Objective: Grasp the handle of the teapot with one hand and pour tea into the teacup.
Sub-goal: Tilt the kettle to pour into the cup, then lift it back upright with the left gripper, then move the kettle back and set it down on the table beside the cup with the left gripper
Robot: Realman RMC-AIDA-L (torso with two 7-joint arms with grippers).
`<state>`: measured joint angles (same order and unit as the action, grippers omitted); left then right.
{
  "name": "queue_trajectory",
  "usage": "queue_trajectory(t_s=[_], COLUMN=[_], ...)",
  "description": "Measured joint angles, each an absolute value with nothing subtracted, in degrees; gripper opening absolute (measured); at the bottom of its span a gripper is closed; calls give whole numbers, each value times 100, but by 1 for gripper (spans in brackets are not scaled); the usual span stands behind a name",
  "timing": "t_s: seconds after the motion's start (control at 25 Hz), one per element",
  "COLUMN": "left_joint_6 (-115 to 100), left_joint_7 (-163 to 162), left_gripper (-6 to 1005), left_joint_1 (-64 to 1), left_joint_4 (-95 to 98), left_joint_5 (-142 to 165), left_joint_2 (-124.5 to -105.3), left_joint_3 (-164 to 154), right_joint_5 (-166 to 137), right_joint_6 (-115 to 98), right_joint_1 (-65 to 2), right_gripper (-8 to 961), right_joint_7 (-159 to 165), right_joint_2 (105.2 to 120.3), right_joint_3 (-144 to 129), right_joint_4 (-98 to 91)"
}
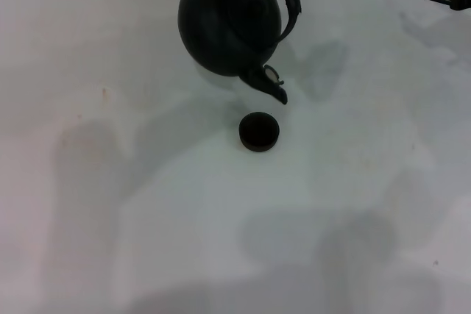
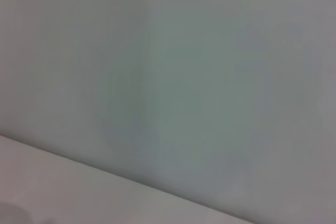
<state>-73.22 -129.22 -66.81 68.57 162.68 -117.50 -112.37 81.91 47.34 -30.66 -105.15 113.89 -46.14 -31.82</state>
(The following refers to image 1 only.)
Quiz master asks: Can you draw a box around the small dark brown teacup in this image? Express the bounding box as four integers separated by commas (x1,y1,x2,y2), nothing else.
238,111,280,153

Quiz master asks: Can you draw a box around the black round teapot with handle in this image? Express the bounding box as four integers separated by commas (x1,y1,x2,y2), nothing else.
177,0,302,105

